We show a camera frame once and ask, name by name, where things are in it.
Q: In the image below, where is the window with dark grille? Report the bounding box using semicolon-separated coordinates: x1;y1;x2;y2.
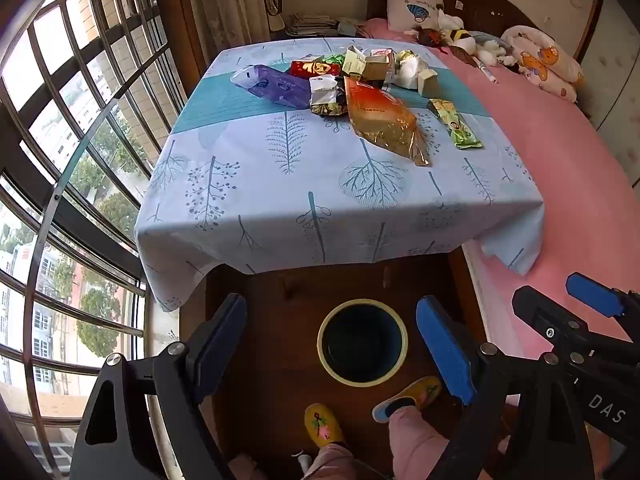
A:
0;0;186;480

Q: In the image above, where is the bee plush toy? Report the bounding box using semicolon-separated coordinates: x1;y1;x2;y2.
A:
447;29;476;53

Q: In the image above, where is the beige carton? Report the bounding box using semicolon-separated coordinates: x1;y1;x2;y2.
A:
362;57;393;83

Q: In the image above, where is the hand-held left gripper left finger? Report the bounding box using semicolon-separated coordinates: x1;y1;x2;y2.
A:
70;292;248;480

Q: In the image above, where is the stack of papers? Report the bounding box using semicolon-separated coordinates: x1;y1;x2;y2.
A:
287;15;341;37

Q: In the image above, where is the brown leaf-shaped toy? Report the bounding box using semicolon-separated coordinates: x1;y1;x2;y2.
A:
450;45;481;68

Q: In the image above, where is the red packet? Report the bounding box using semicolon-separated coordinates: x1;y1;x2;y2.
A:
291;60;337;80

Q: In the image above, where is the white printed pillow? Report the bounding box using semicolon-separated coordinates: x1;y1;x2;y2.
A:
386;0;446;31

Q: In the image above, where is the dark wooden headboard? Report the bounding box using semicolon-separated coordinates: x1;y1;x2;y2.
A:
366;0;603;61

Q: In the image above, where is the purple packet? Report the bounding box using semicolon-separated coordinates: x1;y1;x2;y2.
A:
230;64;313;110

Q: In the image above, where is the orange gold large bag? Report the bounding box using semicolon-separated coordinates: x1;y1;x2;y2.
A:
344;76;431;167

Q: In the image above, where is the silver wrapper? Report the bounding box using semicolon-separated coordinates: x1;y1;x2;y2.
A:
309;76;346;117

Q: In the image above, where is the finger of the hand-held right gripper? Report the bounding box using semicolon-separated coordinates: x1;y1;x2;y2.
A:
566;273;640;318
511;285;601;361

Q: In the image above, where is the bed with pink sheet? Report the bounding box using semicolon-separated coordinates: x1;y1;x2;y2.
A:
360;17;640;356

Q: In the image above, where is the beige floral curtain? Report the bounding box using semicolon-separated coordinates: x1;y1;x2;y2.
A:
192;0;271;51

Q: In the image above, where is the yellow knitted slipper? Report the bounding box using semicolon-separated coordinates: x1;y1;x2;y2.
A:
304;402;347;448
371;376;443;423

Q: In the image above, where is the person's right leg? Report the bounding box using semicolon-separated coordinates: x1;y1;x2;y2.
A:
390;405;451;480

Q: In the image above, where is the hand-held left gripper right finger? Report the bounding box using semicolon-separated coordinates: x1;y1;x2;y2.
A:
416;295;596;480

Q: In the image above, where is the green snack packet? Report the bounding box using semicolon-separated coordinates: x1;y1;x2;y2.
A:
427;98;483;150

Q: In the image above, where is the brown feathered toy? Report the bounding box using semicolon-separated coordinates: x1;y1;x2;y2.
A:
405;27;451;46

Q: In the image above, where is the white teal printed tablecloth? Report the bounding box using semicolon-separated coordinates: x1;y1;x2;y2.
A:
134;37;546;313

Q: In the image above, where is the yellow wrapper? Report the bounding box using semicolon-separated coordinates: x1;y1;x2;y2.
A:
345;45;371;78

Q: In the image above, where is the white fluffy plush toy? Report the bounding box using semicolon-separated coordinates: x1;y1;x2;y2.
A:
472;37;516;66

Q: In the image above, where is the blue waste bin cream rim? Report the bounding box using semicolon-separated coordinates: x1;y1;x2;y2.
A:
317;299;408;387

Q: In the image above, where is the small beige box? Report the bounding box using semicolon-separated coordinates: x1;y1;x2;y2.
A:
417;69;441;98

